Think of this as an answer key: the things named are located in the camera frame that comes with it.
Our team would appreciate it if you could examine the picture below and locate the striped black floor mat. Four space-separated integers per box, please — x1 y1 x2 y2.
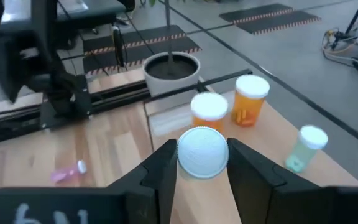
82 24 202 75
218 2 321 35

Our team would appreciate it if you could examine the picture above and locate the wooden shelf black frame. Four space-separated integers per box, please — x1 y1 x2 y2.
144 68 358 224

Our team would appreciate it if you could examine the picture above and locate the black aluminium rail frame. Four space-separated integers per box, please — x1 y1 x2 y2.
0 77 150 147

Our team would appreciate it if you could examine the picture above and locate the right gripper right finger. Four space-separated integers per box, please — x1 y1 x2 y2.
226 138 332 224

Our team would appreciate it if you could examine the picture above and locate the stand with tangled cables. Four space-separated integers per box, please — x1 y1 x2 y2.
321 0 358 77

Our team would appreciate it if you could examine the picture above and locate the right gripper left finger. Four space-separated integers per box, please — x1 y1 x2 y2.
109 139 178 224

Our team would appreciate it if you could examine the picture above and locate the orange medicine bottle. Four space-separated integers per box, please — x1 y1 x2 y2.
231 74 271 128
190 91 229 131

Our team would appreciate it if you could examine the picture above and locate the teal medicine bottle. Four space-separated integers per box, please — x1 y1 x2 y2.
284 124 329 174
177 126 230 180

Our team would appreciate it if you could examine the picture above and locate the small pink medicine bottle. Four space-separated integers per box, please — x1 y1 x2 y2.
50 159 88 184

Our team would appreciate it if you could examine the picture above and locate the white plant pot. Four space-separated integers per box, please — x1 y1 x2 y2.
143 51 201 97

